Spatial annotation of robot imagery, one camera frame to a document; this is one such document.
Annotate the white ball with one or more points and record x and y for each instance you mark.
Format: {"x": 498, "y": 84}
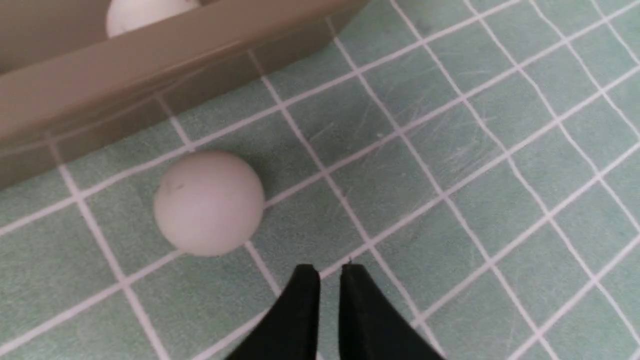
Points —
{"x": 209, "y": 203}
{"x": 124, "y": 16}

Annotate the olive plastic storage bin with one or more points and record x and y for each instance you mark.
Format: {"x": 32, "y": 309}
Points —
{"x": 62, "y": 75}

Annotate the green checkered table mat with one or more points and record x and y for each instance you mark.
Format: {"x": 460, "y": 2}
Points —
{"x": 479, "y": 157}

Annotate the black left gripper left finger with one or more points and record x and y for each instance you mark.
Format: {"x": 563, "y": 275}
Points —
{"x": 289, "y": 330}

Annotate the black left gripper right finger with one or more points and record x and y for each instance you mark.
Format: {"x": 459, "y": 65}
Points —
{"x": 370, "y": 328}

